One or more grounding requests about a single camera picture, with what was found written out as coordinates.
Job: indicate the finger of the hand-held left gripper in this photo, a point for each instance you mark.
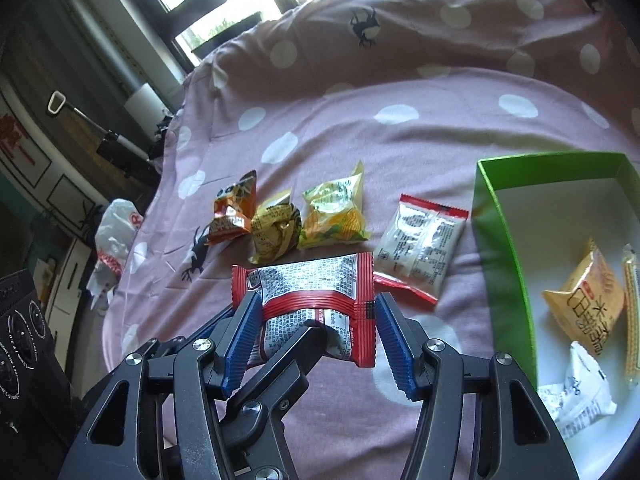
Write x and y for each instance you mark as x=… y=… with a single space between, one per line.
x=280 y=385

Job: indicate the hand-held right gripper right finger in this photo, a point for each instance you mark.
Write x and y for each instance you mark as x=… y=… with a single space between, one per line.
x=395 y=350

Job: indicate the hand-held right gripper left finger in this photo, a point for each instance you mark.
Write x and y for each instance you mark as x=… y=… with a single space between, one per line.
x=240 y=350

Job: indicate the red edged silver snack packet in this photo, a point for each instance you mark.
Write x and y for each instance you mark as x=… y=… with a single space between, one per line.
x=310 y=285

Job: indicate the white red trimmed snack packet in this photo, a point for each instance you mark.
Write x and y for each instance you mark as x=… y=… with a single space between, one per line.
x=422 y=245

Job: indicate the olive yellow snack packet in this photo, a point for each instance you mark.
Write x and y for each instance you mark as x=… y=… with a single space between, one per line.
x=275 y=230

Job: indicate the green cardboard box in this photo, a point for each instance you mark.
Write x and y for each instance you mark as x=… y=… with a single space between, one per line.
x=500 y=260

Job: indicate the orange panda snack packet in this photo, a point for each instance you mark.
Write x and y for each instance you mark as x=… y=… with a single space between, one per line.
x=232 y=210

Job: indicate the yellow green snack packet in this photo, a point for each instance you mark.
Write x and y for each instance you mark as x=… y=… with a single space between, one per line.
x=332 y=210

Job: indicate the white silver snack packet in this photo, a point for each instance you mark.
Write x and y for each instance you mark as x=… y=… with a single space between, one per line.
x=580 y=390

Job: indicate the large orange snack packet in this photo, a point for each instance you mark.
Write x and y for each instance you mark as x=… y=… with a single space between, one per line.
x=590 y=310

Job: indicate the yellow biscuit packet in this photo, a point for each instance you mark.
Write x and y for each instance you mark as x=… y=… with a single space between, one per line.
x=631 y=310

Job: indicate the white plastic bag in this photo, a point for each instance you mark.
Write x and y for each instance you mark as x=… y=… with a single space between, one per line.
x=112 y=240

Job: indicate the stick vacuum cleaner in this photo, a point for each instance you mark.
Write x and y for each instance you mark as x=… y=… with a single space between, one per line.
x=120 y=142

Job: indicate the pink polka dot blanket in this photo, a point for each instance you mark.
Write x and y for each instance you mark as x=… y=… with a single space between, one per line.
x=400 y=110

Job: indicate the white cylinder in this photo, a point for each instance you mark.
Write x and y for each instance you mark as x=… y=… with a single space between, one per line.
x=142 y=105

